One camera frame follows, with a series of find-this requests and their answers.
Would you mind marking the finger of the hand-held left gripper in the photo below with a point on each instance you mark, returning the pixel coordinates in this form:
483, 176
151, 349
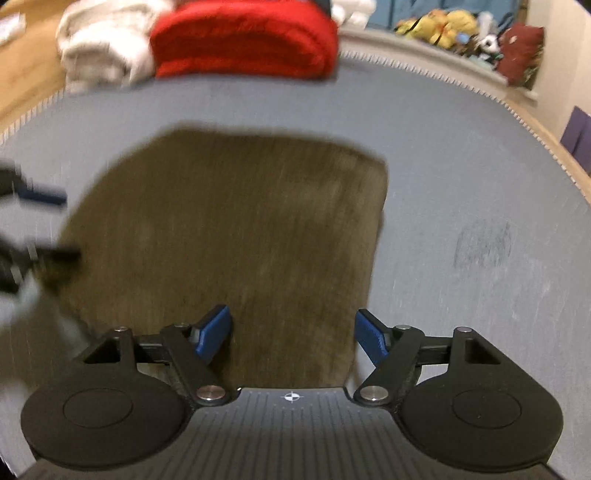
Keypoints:
44, 197
57, 254

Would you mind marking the panda plush toy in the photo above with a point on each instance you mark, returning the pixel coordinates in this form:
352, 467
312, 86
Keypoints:
488, 46

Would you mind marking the yellow round plush toy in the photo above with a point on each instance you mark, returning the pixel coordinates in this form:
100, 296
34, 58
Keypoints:
461, 22

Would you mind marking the white plush toy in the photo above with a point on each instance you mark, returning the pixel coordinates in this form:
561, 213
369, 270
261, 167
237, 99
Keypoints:
353, 11

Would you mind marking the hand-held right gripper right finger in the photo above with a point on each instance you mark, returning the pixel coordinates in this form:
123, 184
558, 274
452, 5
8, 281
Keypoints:
369, 333

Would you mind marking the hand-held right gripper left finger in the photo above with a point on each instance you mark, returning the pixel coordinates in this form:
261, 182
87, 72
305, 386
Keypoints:
214, 328

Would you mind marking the yellow bear plush toy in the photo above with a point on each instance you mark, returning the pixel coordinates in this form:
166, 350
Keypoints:
438, 30

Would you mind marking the purple sheet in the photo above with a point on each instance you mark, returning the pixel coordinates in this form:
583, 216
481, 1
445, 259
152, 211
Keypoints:
577, 134

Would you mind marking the red folded quilt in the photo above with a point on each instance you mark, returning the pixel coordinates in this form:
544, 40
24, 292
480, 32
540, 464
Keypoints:
244, 39

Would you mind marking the dark red cushion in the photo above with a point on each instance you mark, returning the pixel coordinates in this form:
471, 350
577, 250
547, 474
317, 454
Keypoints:
521, 55

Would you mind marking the white folded blanket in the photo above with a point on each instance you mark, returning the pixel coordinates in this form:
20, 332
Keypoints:
106, 46

